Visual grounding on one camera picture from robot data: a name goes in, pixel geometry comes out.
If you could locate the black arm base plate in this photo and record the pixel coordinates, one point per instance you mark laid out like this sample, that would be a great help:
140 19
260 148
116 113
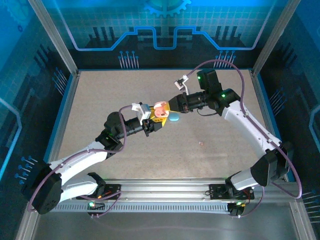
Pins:
217 191
113 188

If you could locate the blue earbud charging case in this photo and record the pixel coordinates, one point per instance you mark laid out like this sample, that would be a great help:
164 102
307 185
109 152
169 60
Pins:
174 117

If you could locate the pink earbud charging case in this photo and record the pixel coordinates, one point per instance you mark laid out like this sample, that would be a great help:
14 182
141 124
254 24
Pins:
160 111

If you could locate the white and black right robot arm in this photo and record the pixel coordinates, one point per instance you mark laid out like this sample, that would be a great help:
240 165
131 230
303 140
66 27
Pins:
250 127

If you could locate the aluminium side rail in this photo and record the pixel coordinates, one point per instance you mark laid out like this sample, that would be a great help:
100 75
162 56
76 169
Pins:
268 112
67 112

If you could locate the blue table edge strip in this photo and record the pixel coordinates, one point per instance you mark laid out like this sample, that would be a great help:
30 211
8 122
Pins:
60 112
273 112

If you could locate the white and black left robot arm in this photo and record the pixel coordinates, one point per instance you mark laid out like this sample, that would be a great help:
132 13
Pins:
80 157

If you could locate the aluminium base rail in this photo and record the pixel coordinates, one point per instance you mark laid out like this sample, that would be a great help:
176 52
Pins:
162 190

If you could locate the aluminium frame post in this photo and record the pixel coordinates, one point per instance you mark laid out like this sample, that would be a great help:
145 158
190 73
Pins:
274 37
55 37

